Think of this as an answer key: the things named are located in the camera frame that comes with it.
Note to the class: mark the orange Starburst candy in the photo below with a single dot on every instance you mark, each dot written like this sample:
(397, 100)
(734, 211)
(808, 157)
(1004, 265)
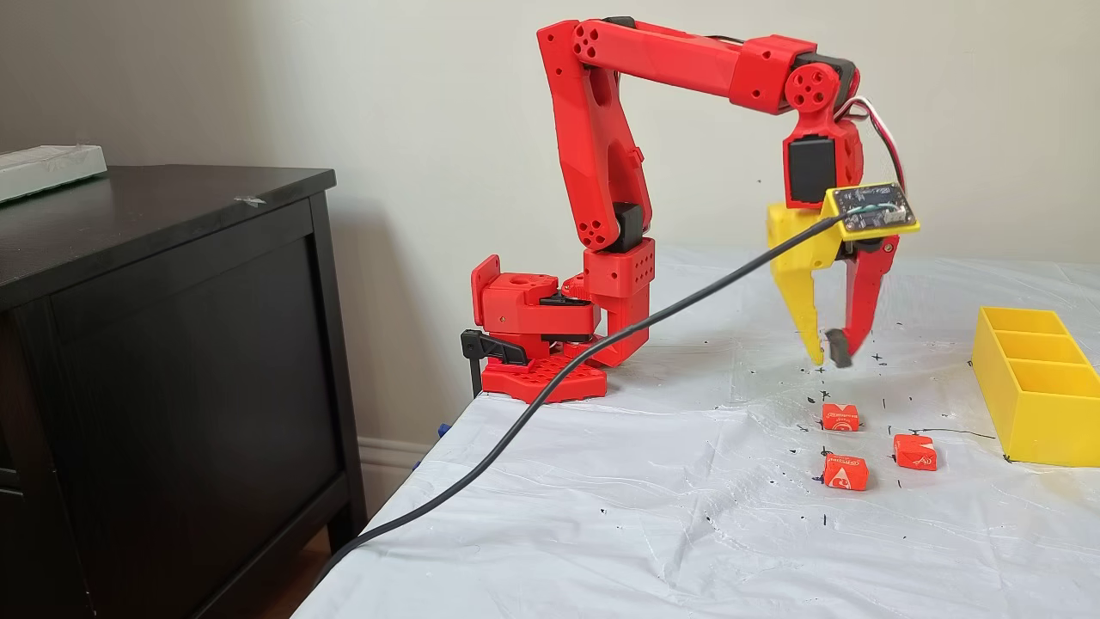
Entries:
(915, 452)
(840, 417)
(846, 473)

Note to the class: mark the yellow three-compartment box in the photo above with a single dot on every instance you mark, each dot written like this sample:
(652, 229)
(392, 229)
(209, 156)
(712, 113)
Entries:
(1044, 413)

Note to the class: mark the black table clamp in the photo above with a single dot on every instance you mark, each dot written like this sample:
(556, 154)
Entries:
(494, 346)

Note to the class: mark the white plastic table cover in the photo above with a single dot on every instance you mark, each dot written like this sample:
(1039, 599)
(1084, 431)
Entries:
(601, 533)

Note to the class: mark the black wooden dresser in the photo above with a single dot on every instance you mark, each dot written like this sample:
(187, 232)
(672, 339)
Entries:
(172, 344)

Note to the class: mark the white foam block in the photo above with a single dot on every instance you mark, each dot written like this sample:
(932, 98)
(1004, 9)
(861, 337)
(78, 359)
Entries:
(43, 172)

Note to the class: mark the camera board on yellow mount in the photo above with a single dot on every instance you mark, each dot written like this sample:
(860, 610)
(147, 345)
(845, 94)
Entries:
(872, 209)

